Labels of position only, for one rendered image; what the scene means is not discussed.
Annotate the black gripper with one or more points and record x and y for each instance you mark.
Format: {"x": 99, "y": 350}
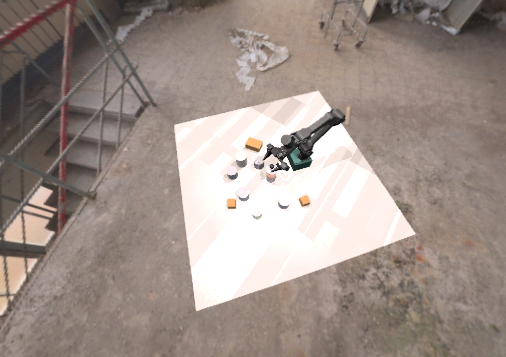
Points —
{"x": 284, "y": 166}

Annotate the cream cylinder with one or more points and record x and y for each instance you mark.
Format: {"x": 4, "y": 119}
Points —
{"x": 241, "y": 159}

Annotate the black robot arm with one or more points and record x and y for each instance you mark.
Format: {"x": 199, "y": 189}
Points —
{"x": 304, "y": 138}

